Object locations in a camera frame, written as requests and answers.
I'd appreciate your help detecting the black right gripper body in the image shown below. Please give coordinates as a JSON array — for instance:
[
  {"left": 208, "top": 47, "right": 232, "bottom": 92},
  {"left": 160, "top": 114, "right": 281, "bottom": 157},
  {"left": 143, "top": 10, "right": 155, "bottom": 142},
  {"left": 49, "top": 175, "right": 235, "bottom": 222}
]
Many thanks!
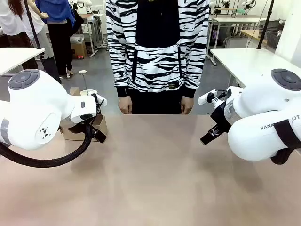
[{"left": 210, "top": 100, "right": 233, "bottom": 134}]

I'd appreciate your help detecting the person's left forearm zebra sleeve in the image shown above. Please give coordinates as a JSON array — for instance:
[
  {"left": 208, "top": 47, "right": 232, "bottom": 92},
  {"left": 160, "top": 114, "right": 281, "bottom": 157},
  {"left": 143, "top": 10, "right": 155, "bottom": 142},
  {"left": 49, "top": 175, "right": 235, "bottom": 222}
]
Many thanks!
[{"left": 182, "top": 42, "right": 209, "bottom": 99}]

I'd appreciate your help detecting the person's right forearm zebra sleeve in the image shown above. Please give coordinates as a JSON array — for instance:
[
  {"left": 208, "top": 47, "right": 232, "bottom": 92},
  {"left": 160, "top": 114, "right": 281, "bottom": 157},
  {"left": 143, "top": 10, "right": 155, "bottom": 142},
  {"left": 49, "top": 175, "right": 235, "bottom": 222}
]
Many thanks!
[{"left": 107, "top": 42, "right": 130, "bottom": 98}]

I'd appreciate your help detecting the brown cardboard cup carrier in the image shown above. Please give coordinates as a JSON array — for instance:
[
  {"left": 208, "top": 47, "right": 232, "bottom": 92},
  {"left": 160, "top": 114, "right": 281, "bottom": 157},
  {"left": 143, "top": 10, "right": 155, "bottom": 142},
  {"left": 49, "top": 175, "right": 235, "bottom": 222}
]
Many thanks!
[{"left": 59, "top": 87, "right": 109, "bottom": 142}]

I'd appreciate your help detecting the person's left hand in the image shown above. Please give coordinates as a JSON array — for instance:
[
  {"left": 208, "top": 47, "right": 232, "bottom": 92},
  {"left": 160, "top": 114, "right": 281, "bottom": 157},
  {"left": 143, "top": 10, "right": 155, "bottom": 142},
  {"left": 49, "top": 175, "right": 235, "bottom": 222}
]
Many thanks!
[{"left": 180, "top": 96, "right": 195, "bottom": 115}]

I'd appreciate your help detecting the person's right hand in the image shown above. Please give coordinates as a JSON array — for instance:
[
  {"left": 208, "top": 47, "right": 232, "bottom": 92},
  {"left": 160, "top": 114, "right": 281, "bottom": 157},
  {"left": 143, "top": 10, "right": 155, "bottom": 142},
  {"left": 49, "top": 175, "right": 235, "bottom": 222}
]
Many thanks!
[{"left": 118, "top": 96, "right": 133, "bottom": 115}]

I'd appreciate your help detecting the thin stand with white disc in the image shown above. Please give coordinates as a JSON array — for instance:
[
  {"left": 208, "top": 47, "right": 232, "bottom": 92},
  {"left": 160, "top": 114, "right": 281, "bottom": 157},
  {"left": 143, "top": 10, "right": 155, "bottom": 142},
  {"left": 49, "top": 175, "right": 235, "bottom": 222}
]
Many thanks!
[{"left": 78, "top": 70, "right": 89, "bottom": 95}]

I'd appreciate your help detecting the large white side table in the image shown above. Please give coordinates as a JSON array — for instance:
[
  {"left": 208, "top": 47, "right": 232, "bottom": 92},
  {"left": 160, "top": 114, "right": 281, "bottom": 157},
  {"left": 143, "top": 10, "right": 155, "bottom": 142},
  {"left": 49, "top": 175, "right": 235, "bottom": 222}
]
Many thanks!
[{"left": 209, "top": 48, "right": 301, "bottom": 88}]

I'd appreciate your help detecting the brown cardboard box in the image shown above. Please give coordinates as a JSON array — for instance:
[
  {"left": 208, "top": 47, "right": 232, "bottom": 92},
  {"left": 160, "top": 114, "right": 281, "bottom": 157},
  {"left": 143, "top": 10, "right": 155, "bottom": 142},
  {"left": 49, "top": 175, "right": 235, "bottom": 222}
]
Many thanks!
[{"left": 70, "top": 34, "right": 88, "bottom": 59}]

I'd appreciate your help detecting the grey background table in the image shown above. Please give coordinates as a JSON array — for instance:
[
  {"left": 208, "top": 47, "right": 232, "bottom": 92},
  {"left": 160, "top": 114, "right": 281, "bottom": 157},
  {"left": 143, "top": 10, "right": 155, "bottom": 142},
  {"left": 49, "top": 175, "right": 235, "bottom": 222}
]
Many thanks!
[{"left": 210, "top": 16, "right": 268, "bottom": 65}]

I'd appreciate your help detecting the person in zebra hoodie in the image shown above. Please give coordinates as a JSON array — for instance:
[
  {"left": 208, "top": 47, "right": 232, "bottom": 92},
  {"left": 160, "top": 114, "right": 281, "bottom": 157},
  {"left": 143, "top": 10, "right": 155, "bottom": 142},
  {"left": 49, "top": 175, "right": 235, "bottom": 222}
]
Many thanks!
[{"left": 105, "top": 0, "right": 211, "bottom": 115}]

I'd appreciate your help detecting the black upright stand pole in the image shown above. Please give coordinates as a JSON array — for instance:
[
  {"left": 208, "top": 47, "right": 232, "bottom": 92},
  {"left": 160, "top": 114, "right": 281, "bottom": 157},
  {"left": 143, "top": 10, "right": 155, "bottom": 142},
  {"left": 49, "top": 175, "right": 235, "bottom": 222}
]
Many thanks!
[{"left": 257, "top": 0, "right": 275, "bottom": 50}]

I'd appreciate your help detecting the white background workbench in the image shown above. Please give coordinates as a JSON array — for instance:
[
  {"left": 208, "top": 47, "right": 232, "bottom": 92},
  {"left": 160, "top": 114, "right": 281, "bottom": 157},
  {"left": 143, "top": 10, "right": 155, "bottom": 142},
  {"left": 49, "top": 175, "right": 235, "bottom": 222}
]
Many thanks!
[{"left": 79, "top": 13, "right": 108, "bottom": 58}]

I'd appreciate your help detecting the person in blue top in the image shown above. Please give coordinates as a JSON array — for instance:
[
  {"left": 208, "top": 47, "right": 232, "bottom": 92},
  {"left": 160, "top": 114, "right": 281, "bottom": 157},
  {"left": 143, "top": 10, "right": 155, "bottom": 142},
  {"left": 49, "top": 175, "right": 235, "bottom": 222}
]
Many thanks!
[{"left": 35, "top": 0, "right": 76, "bottom": 76}]

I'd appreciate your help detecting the black slanted stand pole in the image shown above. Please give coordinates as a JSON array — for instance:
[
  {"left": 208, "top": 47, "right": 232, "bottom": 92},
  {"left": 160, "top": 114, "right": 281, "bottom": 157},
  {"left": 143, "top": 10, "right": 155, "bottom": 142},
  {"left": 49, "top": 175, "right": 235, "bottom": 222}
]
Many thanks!
[{"left": 23, "top": 0, "right": 63, "bottom": 84}]

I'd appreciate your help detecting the person in white top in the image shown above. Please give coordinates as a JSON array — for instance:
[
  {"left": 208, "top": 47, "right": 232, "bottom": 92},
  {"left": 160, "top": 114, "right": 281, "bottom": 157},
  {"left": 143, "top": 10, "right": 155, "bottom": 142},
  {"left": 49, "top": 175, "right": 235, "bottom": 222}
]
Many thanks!
[{"left": 0, "top": 0, "right": 32, "bottom": 49}]

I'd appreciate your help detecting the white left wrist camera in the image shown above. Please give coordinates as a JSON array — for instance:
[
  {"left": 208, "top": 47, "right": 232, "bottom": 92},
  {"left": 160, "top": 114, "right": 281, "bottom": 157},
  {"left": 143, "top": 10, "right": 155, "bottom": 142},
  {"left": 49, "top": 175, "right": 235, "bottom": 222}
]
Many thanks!
[{"left": 94, "top": 93, "right": 108, "bottom": 107}]

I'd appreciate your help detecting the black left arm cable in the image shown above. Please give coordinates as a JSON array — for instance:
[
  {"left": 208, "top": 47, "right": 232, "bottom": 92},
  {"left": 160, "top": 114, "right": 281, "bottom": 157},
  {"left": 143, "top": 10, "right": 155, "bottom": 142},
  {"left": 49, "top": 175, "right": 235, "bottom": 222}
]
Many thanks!
[{"left": 0, "top": 93, "right": 99, "bottom": 169}]

